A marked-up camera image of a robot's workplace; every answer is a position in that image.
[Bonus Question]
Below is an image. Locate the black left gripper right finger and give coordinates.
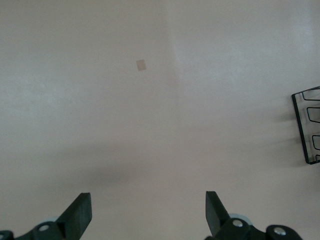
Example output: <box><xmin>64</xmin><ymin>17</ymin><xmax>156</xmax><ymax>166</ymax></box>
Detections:
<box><xmin>205</xmin><ymin>191</ymin><xmax>305</xmax><ymax>240</ymax></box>

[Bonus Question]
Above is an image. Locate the black wire cup holder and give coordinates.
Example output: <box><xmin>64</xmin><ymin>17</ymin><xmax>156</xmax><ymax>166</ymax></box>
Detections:
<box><xmin>291</xmin><ymin>85</ymin><xmax>320</xmax><ymax>165</ymax></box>

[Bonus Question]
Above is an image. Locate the small brown tape square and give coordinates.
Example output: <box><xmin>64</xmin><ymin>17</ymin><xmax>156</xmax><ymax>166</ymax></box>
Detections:
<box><xmin>135</xmin><ymin>58</ymin><xmax>147</xmax><ymax>72</ymax></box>

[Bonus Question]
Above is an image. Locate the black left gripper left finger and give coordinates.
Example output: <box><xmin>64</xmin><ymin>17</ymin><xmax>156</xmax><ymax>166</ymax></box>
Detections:
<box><xmin>0</xmin><ymin>192</ymin><xmax>93</xmax><ymax>240</ymax></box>

